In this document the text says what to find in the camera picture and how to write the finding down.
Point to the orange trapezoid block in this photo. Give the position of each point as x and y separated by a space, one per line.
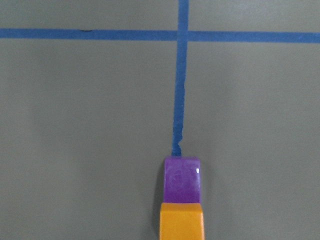
181 221

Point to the purple trapezoid block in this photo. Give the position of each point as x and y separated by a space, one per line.
182 180

